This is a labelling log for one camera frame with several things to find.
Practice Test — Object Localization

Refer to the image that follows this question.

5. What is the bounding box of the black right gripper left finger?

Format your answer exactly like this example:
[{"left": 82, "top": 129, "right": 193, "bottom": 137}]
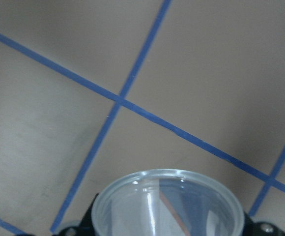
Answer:
[{"left": 58, "top": 193, "right": 99, "bottom": 236}]

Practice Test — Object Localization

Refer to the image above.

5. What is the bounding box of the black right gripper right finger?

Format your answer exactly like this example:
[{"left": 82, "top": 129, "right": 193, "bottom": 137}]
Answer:
[{"left": 242, "top": 213, "right": 285, "bottom": 236}]

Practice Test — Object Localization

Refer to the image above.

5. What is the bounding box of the clear tennis ball can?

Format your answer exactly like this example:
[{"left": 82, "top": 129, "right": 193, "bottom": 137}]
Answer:
[{"left": 91, "top": 169, "right": 245, "bottom": 236}]

